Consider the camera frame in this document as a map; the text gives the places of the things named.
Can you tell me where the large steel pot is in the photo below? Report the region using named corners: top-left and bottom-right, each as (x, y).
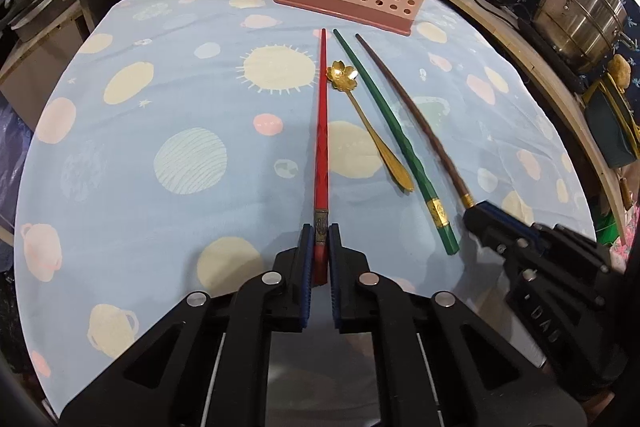
top-left (531, 0), bottom-right (633, 75)

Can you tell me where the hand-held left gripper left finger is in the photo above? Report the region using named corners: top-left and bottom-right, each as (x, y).
top-left (59, 223), bottom-right (316, 427)

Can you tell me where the yellow sponge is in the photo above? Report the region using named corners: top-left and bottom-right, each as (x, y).
top-left (607, 54), bottom-right (632, 88)

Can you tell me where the dark maroon chopstick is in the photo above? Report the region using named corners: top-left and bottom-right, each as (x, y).
top-left (355, 33), bottom-right (476, 208)

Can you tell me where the black induction cooker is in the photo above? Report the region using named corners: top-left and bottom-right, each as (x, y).
top-left (515, 19), bottom-right (601, 95)

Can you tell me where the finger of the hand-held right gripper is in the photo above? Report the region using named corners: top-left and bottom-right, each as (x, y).
top-left (485, 201), bottom-right (611, 275)
top-left (462, 204), bottom-right (532, 269)

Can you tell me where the black power cable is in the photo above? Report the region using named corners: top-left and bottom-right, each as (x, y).
top-left (460, 0), bottom-right (521, 15)

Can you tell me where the small wooden cabinet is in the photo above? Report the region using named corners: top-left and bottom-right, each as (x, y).
top-left (0, 2), bottom-right (96, 132)

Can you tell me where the red chopstick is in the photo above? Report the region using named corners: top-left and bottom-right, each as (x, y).
top-left (311, 28), bottom-right (331, 288)

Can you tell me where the green chopstick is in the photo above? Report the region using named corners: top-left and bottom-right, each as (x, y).
top-left (332, 28), bottom-right (461, 255)

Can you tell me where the gold flower-shaped spoon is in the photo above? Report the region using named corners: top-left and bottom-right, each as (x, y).
top-left (326, 60), bottom-right (416, 192)

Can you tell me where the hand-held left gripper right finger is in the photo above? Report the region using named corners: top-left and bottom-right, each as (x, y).
top-left (327, 223), bottom-right (586, 427)

